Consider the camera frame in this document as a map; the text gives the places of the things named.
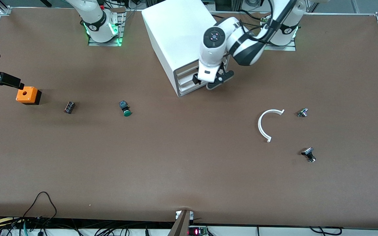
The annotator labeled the looped black cable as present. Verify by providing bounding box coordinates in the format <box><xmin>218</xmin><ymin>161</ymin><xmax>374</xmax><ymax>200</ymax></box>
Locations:
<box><xmin>22</xmin><ymin>191</ymin><xmax>58</xmax><ymax>226</ymax></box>

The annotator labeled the orange button enclosure box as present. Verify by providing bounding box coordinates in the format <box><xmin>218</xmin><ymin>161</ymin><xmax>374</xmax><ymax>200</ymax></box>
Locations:
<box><xmin>16</xmin><ymin>86</ymin><xmax>42</xmax><ymax>106</ymax></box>

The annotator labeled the white cable duct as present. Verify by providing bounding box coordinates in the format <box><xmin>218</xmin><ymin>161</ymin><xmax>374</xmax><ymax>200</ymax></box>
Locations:
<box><xmin>0</xmin><ymin>226</ymin><xmax>378</xmax><ymax>236</ymax></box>

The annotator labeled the green push button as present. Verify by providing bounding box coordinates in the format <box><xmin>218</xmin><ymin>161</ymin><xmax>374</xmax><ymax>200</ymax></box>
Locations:
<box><xmin>119</xmin><ymin>100</ymin><xmax>133</xmax><ymax>117</ymax></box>

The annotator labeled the brown wooden post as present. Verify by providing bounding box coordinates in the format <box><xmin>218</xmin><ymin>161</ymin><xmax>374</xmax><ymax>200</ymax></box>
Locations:
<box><xmin>168</xmin><ymin>210</ymin><xmax>192</xmax><ymax>236</ymax></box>

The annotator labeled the white curved plastic arc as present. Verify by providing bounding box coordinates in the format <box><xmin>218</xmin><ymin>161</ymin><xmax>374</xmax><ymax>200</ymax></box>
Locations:
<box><xmin>258</xmin><ymin>109</ymin><xmax>285</xmax><ymax>143</ymax></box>

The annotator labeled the white drawer cabinet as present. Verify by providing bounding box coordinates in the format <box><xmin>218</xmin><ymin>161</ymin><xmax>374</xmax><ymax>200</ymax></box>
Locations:
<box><xmin>141</xmin><ymin>0</ymin><xmax>234</xmax><ymax>98</ymax></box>

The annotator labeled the device with red display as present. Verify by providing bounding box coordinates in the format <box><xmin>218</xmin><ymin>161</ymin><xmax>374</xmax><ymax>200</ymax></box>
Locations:
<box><xmin>188</xmin><ymin>226</ymin><xmax>209</xmax><ymax>236</ymax></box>

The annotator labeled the small metal knob lower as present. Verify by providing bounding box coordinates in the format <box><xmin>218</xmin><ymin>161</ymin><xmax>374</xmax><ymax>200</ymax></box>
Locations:
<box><xmin>301</xmin><ymin>147</ymin><xmax>317</xmax><ymax>163</ymax></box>

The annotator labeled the thin black cable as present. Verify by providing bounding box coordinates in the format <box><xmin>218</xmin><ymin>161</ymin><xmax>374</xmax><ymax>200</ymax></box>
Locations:
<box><xmin>310</xmin><ymin>226</ymin><xmax>344</xmax><ymax>236</ymax></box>

